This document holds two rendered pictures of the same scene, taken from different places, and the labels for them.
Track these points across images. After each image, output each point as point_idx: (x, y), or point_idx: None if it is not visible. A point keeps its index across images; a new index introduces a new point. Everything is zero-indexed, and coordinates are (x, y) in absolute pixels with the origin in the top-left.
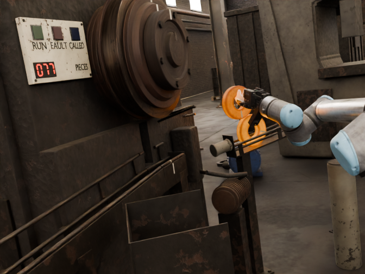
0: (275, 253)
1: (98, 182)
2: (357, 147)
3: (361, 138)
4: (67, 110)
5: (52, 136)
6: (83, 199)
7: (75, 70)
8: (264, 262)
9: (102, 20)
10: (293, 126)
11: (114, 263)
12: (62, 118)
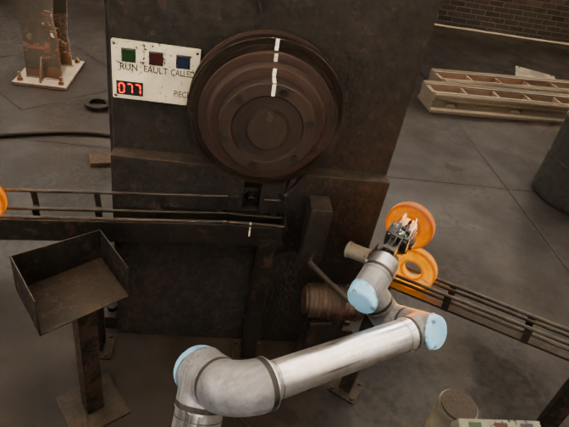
0: (397, 398)
1: (156, 196)
2: (179, 371)
3: (184, 369)
4: (157, 125)
5: (131, 140)
6: (135, 198)
7: (172, 96)
8: (372, 390)
9: (203, 63)
10: (356, 307)
11: (160, 256)
12: (148, 130)
